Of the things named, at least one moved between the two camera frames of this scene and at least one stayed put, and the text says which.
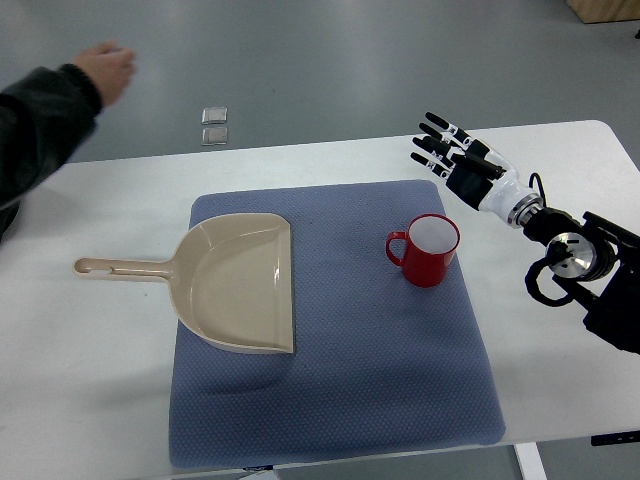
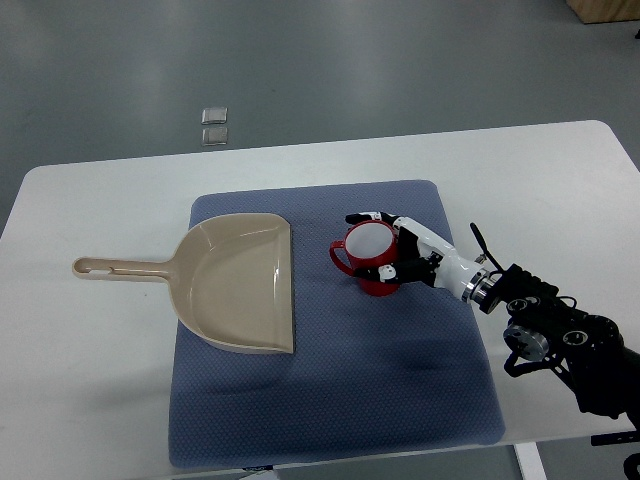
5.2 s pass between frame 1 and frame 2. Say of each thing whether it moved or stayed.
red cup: moved
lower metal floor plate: stayed
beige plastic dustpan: stayed
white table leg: stayed
